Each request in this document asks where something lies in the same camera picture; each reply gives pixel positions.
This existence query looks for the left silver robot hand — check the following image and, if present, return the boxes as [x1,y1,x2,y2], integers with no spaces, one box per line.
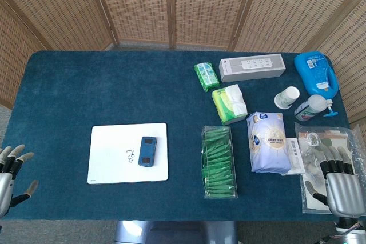
[0,144,39,218]

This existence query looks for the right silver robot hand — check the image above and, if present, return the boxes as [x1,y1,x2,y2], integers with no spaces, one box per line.
[304,144,361,218]

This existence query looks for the blue whiteboard eraser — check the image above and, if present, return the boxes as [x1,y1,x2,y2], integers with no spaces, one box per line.
[138,136,158,167]

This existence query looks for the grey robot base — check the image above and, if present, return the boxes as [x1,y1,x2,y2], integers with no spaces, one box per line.
[114,220,238,244]

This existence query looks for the white drawing board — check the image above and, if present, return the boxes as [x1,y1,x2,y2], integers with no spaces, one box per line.
[86,122,169,185]

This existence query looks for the white barcode label card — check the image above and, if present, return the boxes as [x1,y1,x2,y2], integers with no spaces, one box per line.
[285,137,306,176]

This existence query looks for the clear plastic zip bag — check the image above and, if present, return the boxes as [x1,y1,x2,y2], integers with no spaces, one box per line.
[293,122,366,215]

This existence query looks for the lilac white tissue pack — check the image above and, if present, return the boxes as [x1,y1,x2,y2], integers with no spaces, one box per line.
[246,111,292,175]

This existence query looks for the white pump bottle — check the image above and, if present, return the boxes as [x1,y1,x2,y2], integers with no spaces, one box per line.
[294,94,339,122]

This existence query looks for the white paper cup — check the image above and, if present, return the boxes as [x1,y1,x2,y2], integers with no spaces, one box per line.
[274,86,300,110]

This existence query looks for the blue detergent bottle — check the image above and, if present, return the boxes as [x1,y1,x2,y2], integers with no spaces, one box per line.
[293,50,340,97]

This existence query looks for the clear box green sachets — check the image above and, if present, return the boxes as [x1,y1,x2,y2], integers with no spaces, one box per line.
[201,125,239,200]

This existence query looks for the green yellow tissue pack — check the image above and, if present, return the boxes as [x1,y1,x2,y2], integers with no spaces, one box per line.
[212,83,248,126]

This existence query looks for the teal blue tablecloth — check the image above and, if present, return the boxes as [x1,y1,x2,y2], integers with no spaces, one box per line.
[0,50,354,222]

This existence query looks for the grey power strip box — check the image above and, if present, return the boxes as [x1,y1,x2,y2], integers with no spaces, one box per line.
[218,53,287,83]

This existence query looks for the green wet wipes pack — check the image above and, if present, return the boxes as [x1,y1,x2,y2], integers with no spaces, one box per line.
[194,61,221,93]

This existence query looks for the bamboo folding screen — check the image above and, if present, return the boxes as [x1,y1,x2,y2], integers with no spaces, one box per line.
[0,0,366,125]

